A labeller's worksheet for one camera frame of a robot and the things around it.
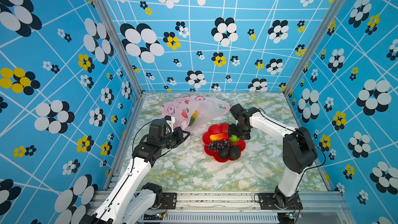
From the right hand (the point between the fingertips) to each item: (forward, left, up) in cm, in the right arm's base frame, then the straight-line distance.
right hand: (235, 136), depth 90 cm
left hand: (-7, +24, +16) cm, 30 cm away
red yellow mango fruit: (0, +10, -1) cm, 10 cm away
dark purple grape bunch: (-6, +12, 0) cm, 14 cm away
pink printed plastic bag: (+5, +25, +15) cm, 30 cm away
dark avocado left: (-10, +8, -1) cm, 13 cm away
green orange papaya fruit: (+14, +26, -2) cm, 30 cm away
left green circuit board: (-39, +40, -6) cm, 56 cm away
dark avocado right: (-11, +2, +2) cm, 11 cm away
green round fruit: (-2, +1, 0) cm, 3 cm away
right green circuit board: (-37, -22, -7) cm, 44 cm away
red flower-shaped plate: (+7, +8, -2) cm, 10 cm away
